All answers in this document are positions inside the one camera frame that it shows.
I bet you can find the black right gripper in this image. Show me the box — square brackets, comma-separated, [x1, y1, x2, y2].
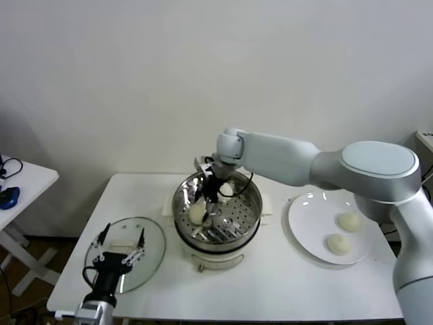
[191, 173, 221, 225]

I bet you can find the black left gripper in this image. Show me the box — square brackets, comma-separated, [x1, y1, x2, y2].
[91, 222, 147, 293]

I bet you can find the round glass pot lid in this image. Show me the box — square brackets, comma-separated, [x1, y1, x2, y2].
[84, 217, 166, 295]

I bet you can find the stainless steel steamer basket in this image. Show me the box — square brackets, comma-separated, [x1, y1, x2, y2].
[172, 169, 263, 246]

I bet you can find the white electric cooking pot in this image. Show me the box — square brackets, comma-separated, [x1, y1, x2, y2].
[162, 194, 273, 274]

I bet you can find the white round plate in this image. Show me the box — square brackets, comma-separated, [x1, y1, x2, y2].
[288, 192, 371, 265]

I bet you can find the white folding side table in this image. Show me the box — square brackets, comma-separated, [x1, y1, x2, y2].
[0, 155, 59, 299]

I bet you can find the blue handheld device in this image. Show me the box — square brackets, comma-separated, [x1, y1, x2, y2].
[0, 188, 20, 211]

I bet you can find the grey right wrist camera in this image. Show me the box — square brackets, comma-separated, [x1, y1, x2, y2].
[193, 155, 218, 177]

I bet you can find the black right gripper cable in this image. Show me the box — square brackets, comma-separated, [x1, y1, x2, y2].
[232, 170, 254, 198]

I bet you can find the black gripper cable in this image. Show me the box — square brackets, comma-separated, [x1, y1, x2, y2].
[83, 265, 99, 289]
[232, 170, 254, 198]

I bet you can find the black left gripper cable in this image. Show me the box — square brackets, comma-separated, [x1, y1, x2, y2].
[83, 265, 99, 289]

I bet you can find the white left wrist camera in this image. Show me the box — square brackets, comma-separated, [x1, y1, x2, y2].
[55, 309, 81, 320]

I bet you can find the thin black looped cable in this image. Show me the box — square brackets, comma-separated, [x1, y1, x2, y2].
[0, 158, 24, 181]

